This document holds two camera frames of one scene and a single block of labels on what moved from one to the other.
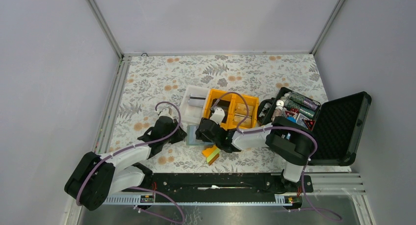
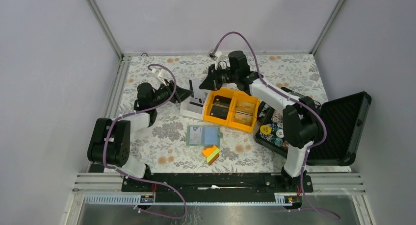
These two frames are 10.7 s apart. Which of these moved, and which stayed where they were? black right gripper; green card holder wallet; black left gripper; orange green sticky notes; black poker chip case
Moved: black left gripper; black right gripper
Stayed: green card holder wallet; orange green sticky notes; black poker chip case
